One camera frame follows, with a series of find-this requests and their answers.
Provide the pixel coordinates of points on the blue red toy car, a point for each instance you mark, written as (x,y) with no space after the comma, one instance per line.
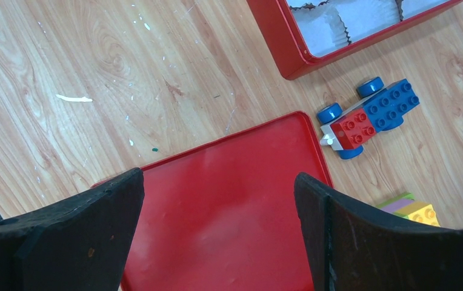
(381,108)

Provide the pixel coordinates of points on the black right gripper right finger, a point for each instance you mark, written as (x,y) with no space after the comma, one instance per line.
(351,245)

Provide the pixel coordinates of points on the yellow green toy block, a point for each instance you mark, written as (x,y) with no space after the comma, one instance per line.
(405,206)

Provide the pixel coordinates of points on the red box lid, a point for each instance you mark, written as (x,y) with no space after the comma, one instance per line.
(222,216)

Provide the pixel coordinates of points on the red rectangular chocolate box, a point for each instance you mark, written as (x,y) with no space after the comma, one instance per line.
(289,50)

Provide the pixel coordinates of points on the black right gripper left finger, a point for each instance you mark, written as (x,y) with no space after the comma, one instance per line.
(79,243)

